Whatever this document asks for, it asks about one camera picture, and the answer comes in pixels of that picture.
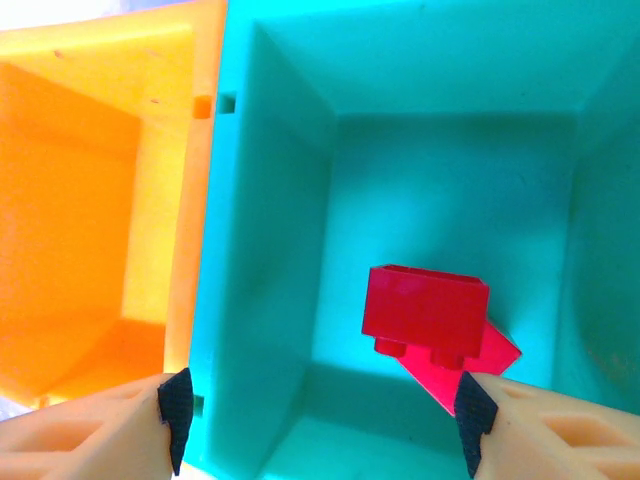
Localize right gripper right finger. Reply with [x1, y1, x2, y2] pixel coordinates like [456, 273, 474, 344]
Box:
[453, 369, 640, 480]

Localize small red lego brick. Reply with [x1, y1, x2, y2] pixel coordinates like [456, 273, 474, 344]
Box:
[360, 263, 490, 371]

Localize long red lego brick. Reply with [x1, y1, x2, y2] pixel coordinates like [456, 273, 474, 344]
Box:
[397, 319, 523, 419]

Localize green plastic bin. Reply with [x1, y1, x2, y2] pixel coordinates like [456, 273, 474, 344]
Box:
[182, 0, 640, 480]

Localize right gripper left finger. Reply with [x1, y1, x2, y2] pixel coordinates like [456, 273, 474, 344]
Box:
[0, 367, 195, 480]

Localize orange plastic bin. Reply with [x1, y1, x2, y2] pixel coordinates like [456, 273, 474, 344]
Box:
[0, 0, 226, 411]

